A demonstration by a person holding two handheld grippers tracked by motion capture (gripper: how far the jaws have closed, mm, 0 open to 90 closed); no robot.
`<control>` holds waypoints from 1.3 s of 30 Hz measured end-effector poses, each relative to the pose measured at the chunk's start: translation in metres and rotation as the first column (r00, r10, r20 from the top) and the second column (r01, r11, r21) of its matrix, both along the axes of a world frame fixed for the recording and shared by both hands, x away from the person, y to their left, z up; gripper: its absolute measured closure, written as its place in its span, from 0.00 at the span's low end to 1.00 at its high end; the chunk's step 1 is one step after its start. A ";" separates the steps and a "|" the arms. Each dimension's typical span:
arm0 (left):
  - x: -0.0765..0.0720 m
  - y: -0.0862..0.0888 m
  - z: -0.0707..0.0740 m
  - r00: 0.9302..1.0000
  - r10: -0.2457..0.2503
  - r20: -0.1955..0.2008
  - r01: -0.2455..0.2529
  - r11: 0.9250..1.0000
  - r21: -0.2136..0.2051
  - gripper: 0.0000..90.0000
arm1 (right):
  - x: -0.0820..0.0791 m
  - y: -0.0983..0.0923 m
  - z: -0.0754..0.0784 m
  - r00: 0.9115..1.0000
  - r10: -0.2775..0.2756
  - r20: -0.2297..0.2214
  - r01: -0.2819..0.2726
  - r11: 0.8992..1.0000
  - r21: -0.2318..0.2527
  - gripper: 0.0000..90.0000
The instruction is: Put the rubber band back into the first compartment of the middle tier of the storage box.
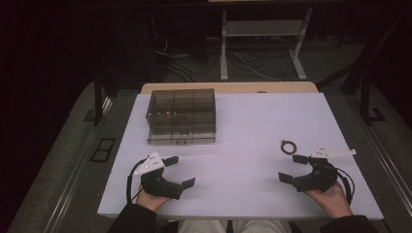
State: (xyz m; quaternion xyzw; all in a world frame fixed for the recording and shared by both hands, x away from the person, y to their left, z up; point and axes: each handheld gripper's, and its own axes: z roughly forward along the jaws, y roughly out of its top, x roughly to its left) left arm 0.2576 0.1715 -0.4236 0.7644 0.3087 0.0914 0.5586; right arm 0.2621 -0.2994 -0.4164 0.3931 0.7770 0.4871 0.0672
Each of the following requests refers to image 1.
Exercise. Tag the wooden table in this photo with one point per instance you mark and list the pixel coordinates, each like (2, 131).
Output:
(226, 87)

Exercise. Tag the black floor socket frame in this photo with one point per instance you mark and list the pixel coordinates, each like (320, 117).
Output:
(103, 149)

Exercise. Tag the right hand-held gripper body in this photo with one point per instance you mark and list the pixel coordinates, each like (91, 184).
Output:
(322, 176)

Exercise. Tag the person's left hand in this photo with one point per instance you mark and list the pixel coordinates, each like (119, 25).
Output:
(150, 201)

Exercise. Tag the translucent brown drawer box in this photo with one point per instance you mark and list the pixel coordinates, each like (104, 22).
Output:
(181, 116)

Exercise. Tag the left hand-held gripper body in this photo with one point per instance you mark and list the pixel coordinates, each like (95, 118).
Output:
(149, 165)

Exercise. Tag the person's right hand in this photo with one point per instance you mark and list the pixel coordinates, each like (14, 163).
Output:
(333, 202)

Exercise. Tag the black metal stand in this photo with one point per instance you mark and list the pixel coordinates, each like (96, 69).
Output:
(366, 97)

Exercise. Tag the white metal table frame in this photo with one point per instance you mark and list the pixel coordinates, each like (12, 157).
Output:
(223, 48)

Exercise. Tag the person's legs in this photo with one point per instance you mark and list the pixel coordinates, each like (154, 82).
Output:
(233, 226)

